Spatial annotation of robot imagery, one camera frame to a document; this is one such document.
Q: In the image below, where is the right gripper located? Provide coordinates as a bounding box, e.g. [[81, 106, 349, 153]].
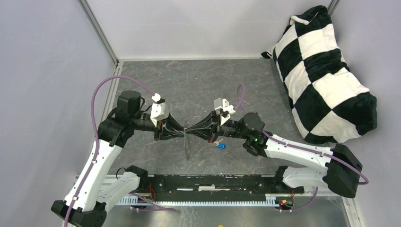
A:
[[185, 110, 249, 144]]

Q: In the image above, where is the grey metal key holder plate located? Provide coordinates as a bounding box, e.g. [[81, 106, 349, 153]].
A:
[[183, 132, 191, 160]]

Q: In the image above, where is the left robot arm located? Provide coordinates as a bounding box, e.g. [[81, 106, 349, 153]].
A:
[[51, 90, 184, 227]]

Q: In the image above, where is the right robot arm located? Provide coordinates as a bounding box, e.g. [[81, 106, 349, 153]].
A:
[[185, 112, 368, 198]]

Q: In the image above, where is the blue tagged key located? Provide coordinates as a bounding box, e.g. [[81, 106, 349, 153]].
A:
[[213, 139, 227, 149]]

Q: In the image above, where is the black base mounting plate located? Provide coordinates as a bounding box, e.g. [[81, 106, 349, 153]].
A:
[[134, 175, 305, 194]]

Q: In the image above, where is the black white checkered pillow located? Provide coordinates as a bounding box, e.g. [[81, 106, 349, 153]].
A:
[[262, 5, 378, 144]]

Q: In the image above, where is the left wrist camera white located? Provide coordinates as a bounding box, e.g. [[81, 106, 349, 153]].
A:
[[150, 93, 169, 126]]

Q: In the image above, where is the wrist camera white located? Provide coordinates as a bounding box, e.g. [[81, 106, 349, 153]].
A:
[[214, 97, 236, 126], [150, 93, 169, 126]]

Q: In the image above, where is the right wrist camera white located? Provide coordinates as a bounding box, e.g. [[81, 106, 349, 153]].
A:
[[214, 97, 236, 126]]

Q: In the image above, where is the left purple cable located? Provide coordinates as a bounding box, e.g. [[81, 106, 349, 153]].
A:
[[63, 76, 176, 227]]

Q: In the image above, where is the white slotted cable duct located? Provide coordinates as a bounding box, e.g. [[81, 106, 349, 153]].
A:
[[116, 195, 280, 208]]

